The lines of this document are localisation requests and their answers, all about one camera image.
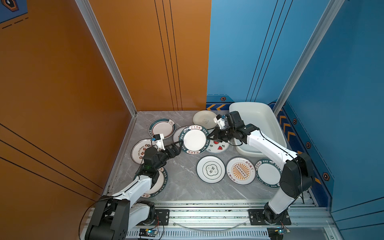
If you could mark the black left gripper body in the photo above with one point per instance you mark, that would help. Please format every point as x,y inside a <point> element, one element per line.
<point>163,157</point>

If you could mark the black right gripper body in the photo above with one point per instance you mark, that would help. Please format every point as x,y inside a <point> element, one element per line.
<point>222,135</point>

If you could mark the watermelon pattern plate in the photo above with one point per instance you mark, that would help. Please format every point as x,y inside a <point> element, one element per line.
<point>217,147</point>

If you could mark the green lettered rim plate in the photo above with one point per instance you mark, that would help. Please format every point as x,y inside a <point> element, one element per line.
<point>194,140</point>

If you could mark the orange sunburst plate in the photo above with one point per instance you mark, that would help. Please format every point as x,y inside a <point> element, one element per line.
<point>241,171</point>

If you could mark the green clover outline plate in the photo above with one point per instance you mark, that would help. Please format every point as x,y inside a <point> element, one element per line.
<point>211,169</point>

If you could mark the red chinese characters plate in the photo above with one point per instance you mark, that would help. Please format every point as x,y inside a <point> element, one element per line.
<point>177,135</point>

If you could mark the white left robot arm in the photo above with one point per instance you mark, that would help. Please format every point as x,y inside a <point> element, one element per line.
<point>115,215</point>

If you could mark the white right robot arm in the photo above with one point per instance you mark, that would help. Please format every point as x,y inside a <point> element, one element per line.
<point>297,169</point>

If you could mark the white plastic bin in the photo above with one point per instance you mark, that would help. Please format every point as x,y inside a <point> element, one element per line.
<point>262,116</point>

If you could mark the red rim plate left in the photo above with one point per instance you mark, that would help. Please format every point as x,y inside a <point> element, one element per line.
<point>139,149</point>

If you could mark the green lettered plate front left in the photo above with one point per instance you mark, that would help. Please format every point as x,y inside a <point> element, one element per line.
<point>159,185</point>

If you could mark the cream plain plate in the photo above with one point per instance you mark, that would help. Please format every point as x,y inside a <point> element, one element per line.
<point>205,119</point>

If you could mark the green rim plate back left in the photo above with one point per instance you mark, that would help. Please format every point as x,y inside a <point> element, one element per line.
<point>167,127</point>

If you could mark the green lettered plate right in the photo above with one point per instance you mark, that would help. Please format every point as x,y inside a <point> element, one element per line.
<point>268,173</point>

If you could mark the left circuit board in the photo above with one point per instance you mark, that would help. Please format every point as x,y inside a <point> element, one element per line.
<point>148,234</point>

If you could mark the circuit board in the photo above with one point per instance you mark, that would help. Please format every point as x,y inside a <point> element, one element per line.
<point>148,234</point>
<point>277,233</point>

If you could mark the right circuit board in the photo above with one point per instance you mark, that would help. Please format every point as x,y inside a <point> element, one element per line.
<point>277,233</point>

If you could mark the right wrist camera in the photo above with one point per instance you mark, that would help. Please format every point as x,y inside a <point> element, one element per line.
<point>221,123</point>

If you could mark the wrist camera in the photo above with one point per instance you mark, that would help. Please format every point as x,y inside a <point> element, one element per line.
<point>221,123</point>
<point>158,140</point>

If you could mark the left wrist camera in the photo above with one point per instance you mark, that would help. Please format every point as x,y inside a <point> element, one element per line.
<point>158,140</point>

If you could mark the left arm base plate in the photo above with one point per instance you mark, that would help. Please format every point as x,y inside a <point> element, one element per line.
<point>162,215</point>

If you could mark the aluminium rail frame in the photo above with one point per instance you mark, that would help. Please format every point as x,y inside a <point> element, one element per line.
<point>230,221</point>

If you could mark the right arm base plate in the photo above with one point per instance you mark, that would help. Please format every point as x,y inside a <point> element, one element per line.
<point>258,216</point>

